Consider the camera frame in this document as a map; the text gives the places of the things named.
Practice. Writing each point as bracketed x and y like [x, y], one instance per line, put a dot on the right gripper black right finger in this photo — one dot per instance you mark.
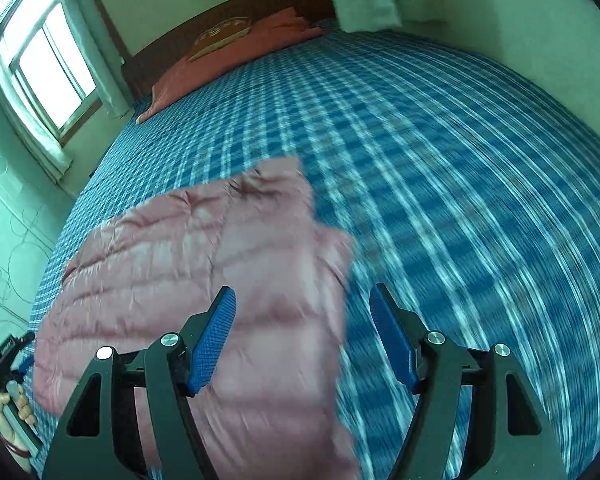
[479, 403]

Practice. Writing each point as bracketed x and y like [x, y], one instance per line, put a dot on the bright bedroom window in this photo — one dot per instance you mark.
[44, 66]

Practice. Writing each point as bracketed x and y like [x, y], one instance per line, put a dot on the white patterned wardrobe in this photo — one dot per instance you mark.
[32, 213]

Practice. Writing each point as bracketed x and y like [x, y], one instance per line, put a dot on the orange-red pillow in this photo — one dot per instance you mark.
[273, 33]

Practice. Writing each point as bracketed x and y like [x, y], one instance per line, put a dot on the pink puffer down jacket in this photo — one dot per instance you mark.
[269, 411]

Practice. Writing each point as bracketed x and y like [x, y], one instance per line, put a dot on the blue plaid bed sheet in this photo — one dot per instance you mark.
[466, 189]

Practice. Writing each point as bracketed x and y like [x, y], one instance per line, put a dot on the pale window curtain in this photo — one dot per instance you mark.
[100, 55]

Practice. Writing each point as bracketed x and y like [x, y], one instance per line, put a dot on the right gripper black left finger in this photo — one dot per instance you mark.
[98, 434]

